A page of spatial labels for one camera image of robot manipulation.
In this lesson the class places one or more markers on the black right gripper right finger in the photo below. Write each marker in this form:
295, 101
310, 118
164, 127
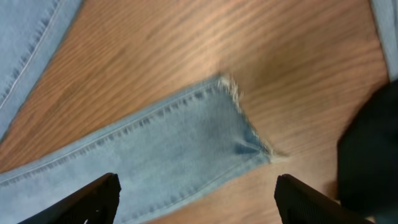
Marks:
298, 203

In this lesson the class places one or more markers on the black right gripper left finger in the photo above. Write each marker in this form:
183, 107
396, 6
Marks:
95, 203

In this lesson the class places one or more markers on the blue denim jeans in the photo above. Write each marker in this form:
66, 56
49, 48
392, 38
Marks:
165, 156

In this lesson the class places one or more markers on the black garment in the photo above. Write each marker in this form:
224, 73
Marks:
367, 156

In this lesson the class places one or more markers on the light blue folded jeans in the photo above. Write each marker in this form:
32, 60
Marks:
385, 14

